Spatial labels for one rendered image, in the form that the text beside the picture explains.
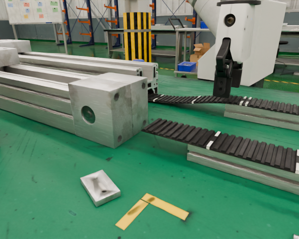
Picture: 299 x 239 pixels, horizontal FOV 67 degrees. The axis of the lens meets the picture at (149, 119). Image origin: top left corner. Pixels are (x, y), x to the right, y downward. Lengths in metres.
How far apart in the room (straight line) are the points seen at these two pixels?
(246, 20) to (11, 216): 0.43
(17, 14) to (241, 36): 6.50
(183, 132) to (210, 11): 0.61
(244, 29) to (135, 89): 0.21
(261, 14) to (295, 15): 7.20
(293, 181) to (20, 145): 0.40
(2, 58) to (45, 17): 5.62
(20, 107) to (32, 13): 5.98
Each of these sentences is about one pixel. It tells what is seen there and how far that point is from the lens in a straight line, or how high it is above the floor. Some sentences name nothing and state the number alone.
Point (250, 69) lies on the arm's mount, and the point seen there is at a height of 0.83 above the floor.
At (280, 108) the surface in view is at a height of 0.81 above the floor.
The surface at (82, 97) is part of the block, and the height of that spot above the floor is 0.86.
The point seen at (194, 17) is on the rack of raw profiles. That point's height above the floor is 1.07.
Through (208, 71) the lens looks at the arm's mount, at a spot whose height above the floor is 0.81.
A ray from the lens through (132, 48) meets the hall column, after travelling 3.81.
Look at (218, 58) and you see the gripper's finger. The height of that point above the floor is 0.91.
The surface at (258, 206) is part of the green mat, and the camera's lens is 0.29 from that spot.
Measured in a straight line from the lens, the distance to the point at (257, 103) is 0.49.
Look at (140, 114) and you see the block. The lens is 0.40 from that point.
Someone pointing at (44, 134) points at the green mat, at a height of 0.78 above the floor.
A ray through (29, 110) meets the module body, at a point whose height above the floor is 0.80.
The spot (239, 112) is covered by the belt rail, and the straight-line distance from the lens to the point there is 0.49.
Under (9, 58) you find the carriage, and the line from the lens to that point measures 0.70.
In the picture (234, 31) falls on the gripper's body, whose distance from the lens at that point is 0.43.
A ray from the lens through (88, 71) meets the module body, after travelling 0.65.
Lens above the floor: 0.96
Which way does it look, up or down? 23 degrees down
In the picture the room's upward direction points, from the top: 1 degrees counter-clockwise
